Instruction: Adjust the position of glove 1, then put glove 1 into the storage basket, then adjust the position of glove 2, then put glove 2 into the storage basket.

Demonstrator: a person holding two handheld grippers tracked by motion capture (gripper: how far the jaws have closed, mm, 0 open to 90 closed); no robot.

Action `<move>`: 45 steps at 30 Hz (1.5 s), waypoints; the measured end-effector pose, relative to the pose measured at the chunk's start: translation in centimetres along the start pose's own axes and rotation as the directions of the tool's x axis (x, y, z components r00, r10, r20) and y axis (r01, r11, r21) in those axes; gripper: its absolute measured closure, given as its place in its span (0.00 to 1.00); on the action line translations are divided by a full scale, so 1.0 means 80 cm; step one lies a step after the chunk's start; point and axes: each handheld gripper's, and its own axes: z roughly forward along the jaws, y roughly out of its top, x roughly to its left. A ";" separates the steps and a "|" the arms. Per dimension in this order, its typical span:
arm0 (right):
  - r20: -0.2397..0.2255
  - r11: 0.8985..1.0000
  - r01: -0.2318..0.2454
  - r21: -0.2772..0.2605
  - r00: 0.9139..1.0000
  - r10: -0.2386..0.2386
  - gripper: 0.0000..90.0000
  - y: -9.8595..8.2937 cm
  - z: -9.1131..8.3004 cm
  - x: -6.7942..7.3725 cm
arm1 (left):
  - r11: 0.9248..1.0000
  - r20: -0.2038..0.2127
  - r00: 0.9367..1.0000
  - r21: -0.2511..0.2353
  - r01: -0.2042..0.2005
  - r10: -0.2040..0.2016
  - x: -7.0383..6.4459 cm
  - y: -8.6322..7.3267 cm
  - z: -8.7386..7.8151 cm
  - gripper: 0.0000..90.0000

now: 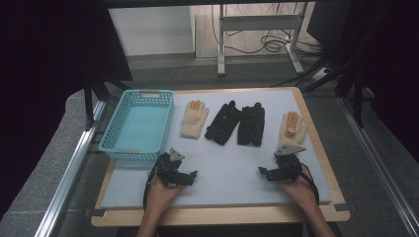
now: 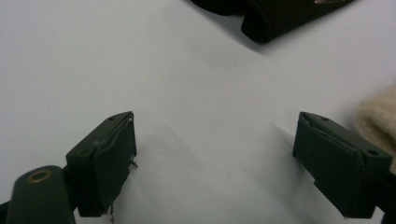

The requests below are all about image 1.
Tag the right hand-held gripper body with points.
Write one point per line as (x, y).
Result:
(288, 164)

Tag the person's left hand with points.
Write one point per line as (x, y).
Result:
(161, 197)

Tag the white power strip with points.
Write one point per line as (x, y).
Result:
(319, 74)

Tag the dark curtain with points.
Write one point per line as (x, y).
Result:
(42, 65)
(388, 59)

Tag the cream knitted glove orange grips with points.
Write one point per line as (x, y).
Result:
(193, 121)
(291, 128)

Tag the white metal stand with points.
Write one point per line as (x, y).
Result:
(260, 23)

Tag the grey tape piece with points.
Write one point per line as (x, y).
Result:
(95, 212)
(344, 207)

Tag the turquoise plastic basket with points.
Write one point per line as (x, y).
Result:
(140, 126)

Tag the white cabinet panel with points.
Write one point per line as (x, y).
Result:
(151, 31)

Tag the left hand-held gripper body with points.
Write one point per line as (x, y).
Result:
(168, 169)

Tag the aluminium rail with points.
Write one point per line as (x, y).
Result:
(382, 171)
(67, 177)

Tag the black tripod stand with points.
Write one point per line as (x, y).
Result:
(346, 75)
(94, 95)

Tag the person's right hand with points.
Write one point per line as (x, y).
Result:
(299, 192)

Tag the black glove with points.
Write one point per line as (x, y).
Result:
(222, 125)
(252, 126)

